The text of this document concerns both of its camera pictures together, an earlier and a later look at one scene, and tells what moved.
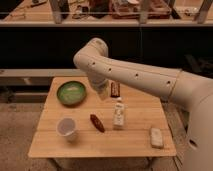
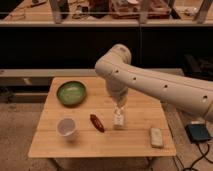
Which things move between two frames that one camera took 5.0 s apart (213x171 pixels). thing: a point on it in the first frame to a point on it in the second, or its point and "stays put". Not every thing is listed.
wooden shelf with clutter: (111, 13) stays put
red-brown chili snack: (97, 123) stays put
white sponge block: (156, 138) stays put
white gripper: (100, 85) to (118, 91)
